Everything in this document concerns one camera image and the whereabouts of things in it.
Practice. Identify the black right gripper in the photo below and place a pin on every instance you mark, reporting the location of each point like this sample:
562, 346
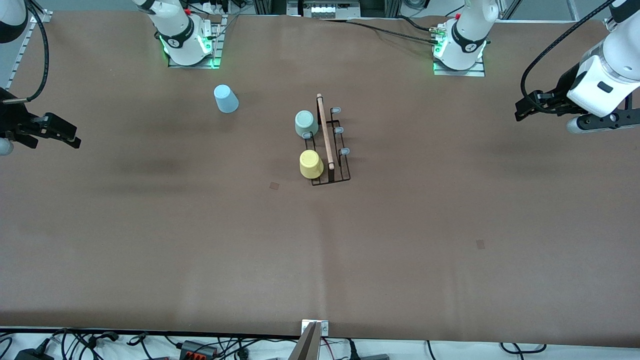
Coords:
11, 118

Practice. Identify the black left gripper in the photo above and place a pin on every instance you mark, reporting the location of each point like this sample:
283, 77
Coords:
564, 88

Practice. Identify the pale green plastic cup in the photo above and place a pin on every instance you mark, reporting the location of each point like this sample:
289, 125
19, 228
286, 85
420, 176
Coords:
305, 122

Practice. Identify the yellow plastic cup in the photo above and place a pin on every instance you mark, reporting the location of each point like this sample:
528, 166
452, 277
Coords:
311, 164

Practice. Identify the light blue plastic cup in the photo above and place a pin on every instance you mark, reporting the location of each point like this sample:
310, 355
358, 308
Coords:
226, 99

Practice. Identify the black power adapter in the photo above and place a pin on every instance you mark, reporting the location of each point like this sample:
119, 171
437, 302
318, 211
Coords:
32, 355

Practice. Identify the white power strip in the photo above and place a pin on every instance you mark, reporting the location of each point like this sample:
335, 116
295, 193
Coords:
330, 9

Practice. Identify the black orange connector box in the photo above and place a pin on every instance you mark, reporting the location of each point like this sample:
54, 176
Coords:
197, 348

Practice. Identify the grey slanted metal bar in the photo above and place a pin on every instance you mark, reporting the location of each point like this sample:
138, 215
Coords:
306, 347

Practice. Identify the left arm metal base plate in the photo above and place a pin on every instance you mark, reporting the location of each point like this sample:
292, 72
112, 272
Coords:
477, 71

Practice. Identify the aluminium side rail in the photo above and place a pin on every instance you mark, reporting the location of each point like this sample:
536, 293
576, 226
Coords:
27, 47

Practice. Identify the aluminium corner bracket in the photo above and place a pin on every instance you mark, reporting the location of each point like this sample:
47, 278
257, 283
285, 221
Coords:
608, 24

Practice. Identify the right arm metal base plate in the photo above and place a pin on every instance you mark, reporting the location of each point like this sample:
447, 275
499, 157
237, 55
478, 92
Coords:
217, 50

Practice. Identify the silver table edge bracket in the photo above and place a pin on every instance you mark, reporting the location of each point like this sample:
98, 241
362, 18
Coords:
325, 327

